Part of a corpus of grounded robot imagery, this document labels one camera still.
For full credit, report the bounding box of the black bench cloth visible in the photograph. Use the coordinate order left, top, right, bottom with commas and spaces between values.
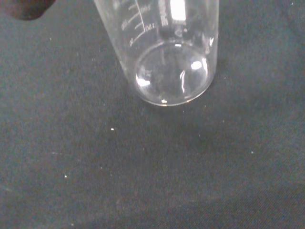
0, 0, 305, 229

